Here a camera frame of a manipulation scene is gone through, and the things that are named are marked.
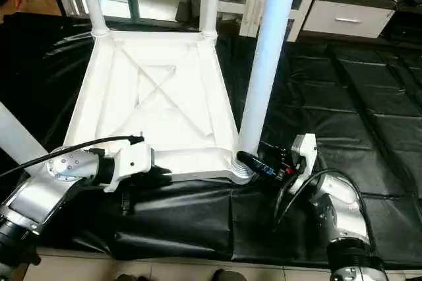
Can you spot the white plastic table top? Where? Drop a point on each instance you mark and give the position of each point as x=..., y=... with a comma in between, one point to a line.
x=158, y=96

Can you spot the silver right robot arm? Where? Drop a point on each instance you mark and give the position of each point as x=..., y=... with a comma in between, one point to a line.
x=343, y=215

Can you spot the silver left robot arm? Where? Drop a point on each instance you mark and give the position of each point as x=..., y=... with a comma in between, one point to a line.
x=46, y=188

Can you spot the black work mat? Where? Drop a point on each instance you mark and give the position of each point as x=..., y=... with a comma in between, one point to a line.
x=330, y=109

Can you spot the black left robot foot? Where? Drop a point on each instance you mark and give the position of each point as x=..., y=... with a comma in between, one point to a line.
x=128, y=278

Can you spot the black robot foot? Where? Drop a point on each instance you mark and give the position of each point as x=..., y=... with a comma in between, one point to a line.
x=128, y=278
x=227, y=276

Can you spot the black right robot foot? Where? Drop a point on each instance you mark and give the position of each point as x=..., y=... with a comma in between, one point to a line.
x=227, y=276

